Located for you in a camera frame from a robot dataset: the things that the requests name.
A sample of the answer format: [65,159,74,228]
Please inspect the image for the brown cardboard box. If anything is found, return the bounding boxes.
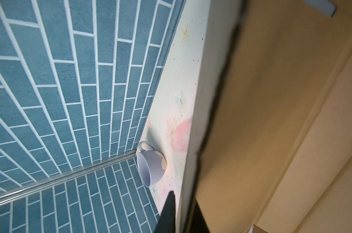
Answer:
[179,1,352,233]

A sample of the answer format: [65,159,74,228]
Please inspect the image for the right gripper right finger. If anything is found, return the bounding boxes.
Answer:
[189,202,210,233]

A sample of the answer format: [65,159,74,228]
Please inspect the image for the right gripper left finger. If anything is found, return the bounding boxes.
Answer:
[154,191,176,233]

